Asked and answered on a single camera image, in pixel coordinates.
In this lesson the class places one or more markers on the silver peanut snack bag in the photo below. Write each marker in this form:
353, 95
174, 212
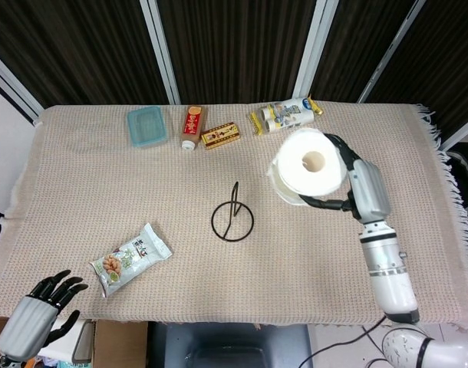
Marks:
130, 260

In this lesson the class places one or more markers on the brown bottle red label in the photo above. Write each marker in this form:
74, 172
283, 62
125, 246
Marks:
192, 124

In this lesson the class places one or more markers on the brown cardboard box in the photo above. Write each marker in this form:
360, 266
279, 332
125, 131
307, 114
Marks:
120, 343

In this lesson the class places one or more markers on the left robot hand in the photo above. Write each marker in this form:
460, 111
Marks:
27, 329

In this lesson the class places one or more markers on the black wire roll holder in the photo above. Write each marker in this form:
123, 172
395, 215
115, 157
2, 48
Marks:
231, 207

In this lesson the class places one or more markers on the white paper towel roll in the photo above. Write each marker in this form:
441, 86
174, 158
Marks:
295, 172

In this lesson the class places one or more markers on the white partition frame post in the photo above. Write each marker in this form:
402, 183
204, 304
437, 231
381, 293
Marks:
161, 53
11, 82
314, 50
391, 50

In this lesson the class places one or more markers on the yellow and red box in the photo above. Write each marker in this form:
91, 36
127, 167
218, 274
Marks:
220, 136

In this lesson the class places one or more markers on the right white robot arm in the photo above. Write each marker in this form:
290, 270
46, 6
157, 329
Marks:
387, 268

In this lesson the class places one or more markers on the clear container blue lid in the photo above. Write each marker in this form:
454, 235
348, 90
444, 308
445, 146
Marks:
146, 126

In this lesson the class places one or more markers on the beige woven tablecloth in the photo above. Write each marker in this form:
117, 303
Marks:
103, 191

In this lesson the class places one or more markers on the black bag grey stripe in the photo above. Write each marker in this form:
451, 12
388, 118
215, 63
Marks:
464, 172

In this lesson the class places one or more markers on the black plastic base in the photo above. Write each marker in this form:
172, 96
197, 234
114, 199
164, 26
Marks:
230, 345

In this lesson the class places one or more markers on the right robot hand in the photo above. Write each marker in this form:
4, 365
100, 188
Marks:
368, 191

